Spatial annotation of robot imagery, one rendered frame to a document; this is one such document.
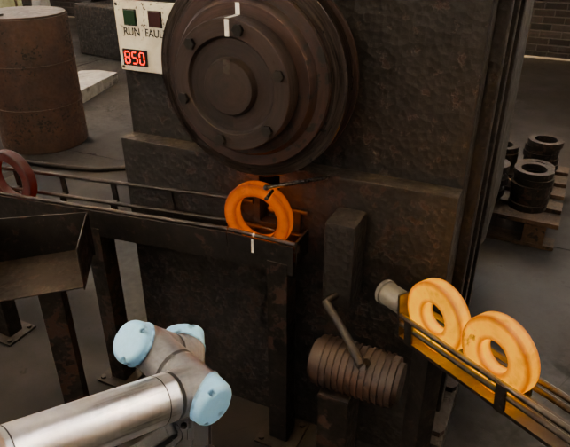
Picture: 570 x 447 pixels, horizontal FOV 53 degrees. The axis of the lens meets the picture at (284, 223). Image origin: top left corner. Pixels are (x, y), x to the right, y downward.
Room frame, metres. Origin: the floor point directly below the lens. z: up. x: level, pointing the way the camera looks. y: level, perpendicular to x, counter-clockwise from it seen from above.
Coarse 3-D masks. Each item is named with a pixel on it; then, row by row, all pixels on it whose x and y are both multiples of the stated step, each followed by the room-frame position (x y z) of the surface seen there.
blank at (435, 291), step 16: (416, 288) 0.99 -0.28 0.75; (432, 288) 0.95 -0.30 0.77; (448, 288) 0.94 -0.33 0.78; (416, 304) 0.99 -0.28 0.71; (432, 304) 0.99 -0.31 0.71; (448, 304) 0.91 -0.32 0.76; (464, 304) 0.91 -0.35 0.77; (416, 320) 0.98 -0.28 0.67; (432, 320) 0.97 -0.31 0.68; (448, 320) 0.91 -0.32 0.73; (464, 320) 0.89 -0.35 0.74; (448, 336) 0.90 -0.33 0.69; (448, 352) 0.90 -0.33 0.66
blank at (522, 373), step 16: (480, 320) 0.84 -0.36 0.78; (496, 320) 0.82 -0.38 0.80; (512, 320) 0.81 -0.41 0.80; (464, 336) 0.87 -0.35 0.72; (480, 336) 0.84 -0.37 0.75; (496, 336) 0.81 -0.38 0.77; (512, 336) 0.78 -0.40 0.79; (528, 336) 0.79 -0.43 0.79; (464, 352) 0.86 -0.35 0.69; (480, 352) 0.84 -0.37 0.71; (512, 352) 0.78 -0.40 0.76; (528, 352) 0.76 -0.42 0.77; (496, 368) 0.81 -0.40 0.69; (512, 368) 0.77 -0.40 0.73; (528, 368) 0.75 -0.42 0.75; (512, 384) 0.76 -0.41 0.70; (528, 384) 0.74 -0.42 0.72
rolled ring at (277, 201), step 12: (240, 192) 1.31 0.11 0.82; (252, 192) 1.30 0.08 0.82; (264, 192) 1.28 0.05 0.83; (276, 192) 1.29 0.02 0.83; (228, 204) 1.33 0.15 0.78; (240, 204) 1.34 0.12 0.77; (276, 204) 1.27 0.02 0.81; (288, 204) 1.28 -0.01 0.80; (228, 216) 1.33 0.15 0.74; (240, 216) 1.34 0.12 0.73; (288, 216) 1.26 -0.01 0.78; (240, 228) 1.32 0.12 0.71; (288, 228) 1.26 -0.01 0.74
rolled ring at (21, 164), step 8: (0, 152) 1.69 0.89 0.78; (8, 152) 1.69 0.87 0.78; (0, 160) 1.68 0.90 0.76; (8, 160) 1.67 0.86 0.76; (16, 160) 1.66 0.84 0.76; (24, 160) 1.68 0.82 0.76; (0, 168) 1.73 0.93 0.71; (16, 168) 1.66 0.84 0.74; (24, 168) 1.66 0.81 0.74; (0, 176) 1.72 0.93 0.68; (24, 176) 1.65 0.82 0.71; (32, 176) 1.66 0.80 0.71; (0, 184) 1.71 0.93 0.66; (24, 184) 1.65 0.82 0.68; (32, 184) 1.65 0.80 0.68; (16, 192) 1.71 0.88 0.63; (24, 192) 1.65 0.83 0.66; (32, 192) 1.65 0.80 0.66
